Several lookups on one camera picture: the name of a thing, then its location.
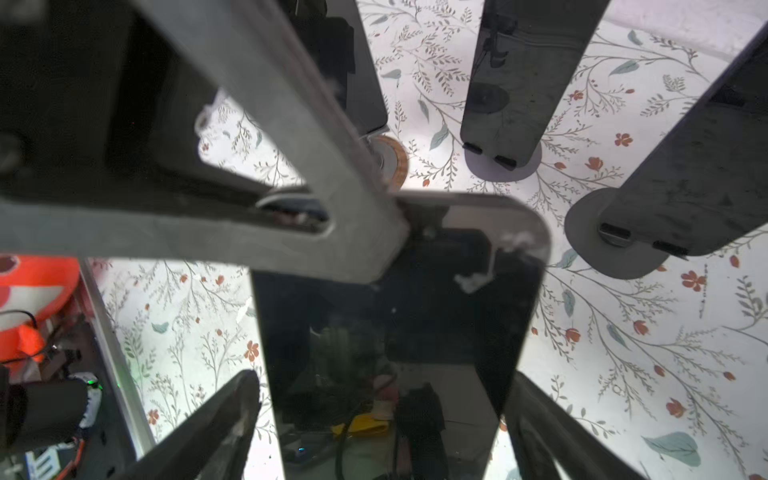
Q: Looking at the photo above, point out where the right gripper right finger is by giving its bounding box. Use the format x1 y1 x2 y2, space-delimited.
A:
504 372 641 479

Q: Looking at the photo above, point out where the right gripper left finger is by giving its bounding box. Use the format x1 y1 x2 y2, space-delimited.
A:
119 370 262 480

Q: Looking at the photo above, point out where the black phone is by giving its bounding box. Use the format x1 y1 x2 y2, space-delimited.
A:
251 194 551 479

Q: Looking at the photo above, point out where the black phone stand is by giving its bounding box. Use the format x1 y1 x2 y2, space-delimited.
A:
460 0 609 165
598 28 767 256

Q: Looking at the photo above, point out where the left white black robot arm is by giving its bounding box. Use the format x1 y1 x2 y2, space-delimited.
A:
1 368 103 458

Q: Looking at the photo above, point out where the wooden round stand left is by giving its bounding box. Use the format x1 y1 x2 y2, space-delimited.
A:
366 135 409 192

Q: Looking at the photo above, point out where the grey round phone stand front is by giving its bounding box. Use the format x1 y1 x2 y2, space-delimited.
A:
1 1 408 283

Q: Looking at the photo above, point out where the red shark plush toy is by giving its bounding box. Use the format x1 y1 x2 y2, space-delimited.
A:
1 253 80 374

